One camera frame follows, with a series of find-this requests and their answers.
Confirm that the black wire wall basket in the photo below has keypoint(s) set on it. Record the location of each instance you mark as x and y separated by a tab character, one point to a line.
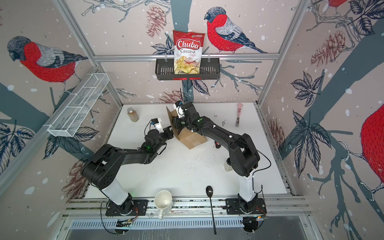
206	69

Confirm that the brown spice jar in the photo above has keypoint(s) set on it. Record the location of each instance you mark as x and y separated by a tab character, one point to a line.
133	115

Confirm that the cream ceramic mug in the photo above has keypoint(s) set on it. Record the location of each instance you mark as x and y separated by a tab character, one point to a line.
163	202

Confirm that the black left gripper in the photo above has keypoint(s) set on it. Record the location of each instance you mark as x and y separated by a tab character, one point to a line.
169	134

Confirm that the black long spoon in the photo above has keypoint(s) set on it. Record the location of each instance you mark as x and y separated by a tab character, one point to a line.
209	192

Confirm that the aluminium front rail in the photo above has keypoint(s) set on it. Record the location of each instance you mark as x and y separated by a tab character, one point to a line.
183	207

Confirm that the Chuba cassava chips bag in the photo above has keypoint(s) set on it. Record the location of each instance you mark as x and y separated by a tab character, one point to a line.
188	50

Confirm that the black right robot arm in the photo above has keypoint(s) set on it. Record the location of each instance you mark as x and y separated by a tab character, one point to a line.
243	155

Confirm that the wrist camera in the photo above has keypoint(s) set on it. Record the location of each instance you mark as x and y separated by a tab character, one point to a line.
178	106
157	123

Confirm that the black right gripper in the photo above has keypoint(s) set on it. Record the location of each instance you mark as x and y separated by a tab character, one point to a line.
184	119

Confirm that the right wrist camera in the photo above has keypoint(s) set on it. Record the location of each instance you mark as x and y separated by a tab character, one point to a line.
178	106

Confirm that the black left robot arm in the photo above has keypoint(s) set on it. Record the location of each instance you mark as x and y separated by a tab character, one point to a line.
102	169

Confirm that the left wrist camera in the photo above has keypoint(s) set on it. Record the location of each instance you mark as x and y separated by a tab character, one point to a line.
157	123

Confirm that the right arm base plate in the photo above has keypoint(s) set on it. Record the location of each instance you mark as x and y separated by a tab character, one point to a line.
239	206

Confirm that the red black utility knife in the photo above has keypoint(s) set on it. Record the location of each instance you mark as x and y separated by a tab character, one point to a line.
217	145

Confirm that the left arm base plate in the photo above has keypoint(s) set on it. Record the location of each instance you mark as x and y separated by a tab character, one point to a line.
132	207

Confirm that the white wire mesh shelf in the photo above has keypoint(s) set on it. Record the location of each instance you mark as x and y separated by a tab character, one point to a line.
70	119

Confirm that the brown cardboard express box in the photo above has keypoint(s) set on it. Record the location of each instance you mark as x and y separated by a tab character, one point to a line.
183	135

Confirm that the black lid glass jar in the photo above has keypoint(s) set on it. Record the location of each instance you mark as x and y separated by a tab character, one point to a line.
227	165

